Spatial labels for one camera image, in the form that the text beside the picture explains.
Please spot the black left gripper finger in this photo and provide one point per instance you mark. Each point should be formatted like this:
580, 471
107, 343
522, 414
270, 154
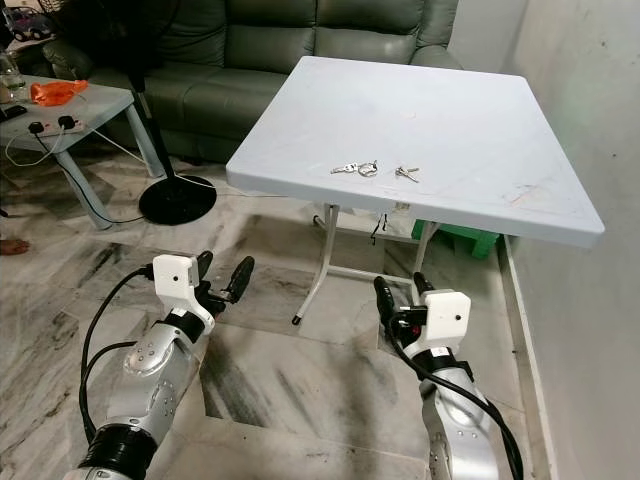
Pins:
242, 278
206, 265

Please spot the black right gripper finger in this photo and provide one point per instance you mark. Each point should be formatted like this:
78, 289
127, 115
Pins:
423, 283
386, 303

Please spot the small pair of keys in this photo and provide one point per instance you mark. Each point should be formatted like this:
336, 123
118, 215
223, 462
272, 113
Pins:
406, 174

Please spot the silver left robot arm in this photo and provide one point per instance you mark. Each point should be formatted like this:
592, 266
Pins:
145, 375

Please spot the green plastic stool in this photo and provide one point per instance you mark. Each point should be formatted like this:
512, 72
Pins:
460, 237

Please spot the white folding table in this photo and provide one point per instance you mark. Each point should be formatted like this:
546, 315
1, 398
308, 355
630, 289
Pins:
420, 120

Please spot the person's bare foot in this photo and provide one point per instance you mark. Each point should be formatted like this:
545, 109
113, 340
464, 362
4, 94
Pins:
13, 246

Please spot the grey side table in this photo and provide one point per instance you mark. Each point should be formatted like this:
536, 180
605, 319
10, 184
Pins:
105, 100

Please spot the white power strip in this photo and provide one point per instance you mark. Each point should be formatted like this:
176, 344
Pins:
60, 124

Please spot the green leather sofa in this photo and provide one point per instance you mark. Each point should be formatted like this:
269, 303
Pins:
240, 60

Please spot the orange plastic bag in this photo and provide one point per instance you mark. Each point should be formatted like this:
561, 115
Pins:
55, 92

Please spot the black phone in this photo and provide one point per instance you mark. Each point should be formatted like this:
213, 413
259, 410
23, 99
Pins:
10, 112

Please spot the clear plastic bottle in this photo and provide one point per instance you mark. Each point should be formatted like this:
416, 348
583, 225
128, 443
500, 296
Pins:
11, 80

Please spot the purple toy car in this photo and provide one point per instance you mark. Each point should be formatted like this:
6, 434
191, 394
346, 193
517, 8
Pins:
25, 22

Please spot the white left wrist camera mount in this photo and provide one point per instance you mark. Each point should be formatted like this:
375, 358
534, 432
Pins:
175, 278

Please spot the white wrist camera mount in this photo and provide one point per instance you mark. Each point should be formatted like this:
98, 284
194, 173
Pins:
448, 315
175, 278

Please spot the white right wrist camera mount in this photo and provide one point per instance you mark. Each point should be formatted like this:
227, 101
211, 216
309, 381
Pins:
448, 315

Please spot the black pedestal fan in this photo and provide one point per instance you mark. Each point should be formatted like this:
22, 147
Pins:
177, 200

